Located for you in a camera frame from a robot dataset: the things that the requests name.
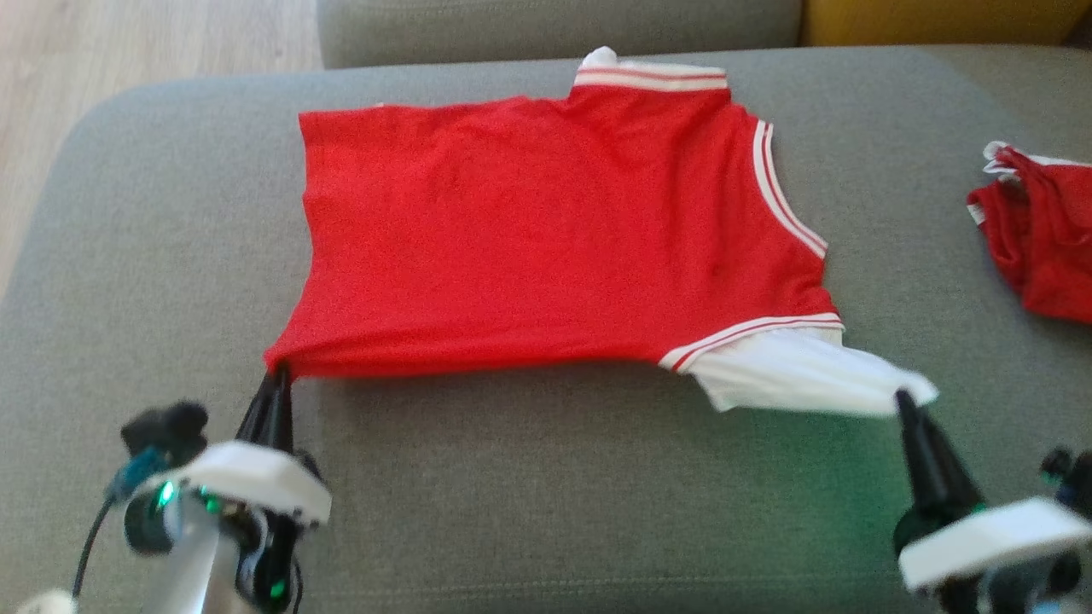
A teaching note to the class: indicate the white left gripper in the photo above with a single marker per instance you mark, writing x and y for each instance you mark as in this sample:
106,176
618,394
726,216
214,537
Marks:
247,477

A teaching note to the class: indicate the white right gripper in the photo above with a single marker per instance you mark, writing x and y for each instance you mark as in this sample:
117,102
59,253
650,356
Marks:
990,537

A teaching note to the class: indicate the red and white jersey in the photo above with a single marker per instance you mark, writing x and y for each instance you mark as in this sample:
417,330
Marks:
529,230

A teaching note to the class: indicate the crumpled red garment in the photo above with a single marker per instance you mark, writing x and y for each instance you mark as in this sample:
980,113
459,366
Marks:
1049,247

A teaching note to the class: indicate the grey sofa seat cushion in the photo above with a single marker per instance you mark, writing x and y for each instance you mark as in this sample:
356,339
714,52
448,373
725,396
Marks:
554,495

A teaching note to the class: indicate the yellow sofa cushion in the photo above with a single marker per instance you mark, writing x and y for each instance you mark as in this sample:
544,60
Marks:
938,21

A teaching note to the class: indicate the wide grey sofa back cushion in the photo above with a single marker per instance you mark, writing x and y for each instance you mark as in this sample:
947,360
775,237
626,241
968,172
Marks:
554,30

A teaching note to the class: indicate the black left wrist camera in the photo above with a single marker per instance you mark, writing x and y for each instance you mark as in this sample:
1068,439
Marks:
166,426

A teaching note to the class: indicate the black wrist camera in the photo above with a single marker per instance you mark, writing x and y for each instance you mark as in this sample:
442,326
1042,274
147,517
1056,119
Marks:
166,426
1071,477

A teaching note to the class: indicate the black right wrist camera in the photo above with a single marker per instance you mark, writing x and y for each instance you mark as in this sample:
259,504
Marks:
1071,477

